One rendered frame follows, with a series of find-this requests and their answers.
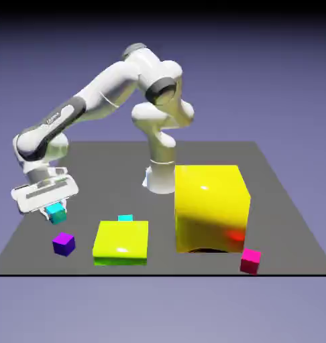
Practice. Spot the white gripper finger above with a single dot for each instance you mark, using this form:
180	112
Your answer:
63	204
44	212

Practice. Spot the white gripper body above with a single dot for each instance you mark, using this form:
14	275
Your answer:
45	195

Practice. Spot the small cyan cube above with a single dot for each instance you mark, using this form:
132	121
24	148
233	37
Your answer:
125	217
56	213

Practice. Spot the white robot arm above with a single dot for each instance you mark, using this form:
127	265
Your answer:
120	77

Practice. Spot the small purple cube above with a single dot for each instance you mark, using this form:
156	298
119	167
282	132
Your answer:
63	243

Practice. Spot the small magenta cube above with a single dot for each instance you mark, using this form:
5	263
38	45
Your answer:
250	261

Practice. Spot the large lime green box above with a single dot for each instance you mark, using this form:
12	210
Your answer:
121	242

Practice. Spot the large yellow box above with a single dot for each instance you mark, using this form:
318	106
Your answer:
210	209

